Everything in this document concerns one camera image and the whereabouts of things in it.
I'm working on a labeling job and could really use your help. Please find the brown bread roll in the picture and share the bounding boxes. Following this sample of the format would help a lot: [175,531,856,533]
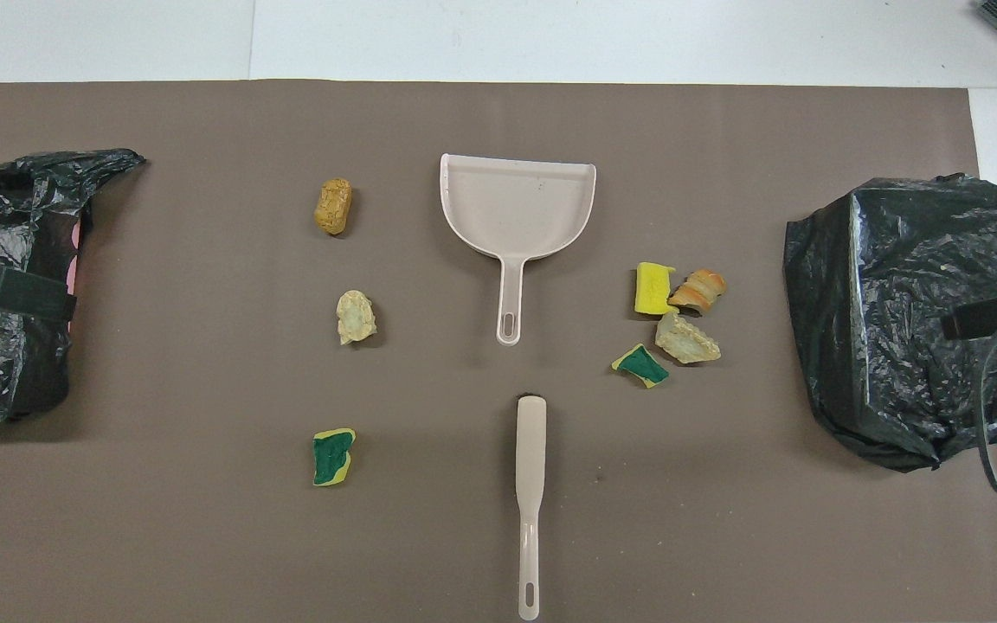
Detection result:
[313,177,354,236]

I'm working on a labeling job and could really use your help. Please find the pale croissant piece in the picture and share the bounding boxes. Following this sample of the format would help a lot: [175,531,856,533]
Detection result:
[335,289,377,346]

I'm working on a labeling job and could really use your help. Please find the brown paper table mat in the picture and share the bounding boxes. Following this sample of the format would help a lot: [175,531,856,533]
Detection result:
[0,80,997,623]

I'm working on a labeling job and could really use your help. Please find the green yellow sponge piece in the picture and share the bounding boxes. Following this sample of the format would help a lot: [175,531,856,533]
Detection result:
[312,427,357,487]
[610,343,671,389]

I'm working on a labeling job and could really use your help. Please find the beige plastic dustpan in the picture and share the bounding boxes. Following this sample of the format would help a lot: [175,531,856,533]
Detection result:
[440,153,597,346]

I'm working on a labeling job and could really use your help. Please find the orange croissant piece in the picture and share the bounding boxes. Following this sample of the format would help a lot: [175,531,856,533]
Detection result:
[668,267,728,314]

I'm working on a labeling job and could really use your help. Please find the beige hand brush black bristles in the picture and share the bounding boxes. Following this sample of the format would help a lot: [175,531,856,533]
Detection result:
[514,394,548,621]

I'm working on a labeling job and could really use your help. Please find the black bag lined bin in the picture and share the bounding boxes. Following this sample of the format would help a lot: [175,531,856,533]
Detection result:
[782,173,997,473]

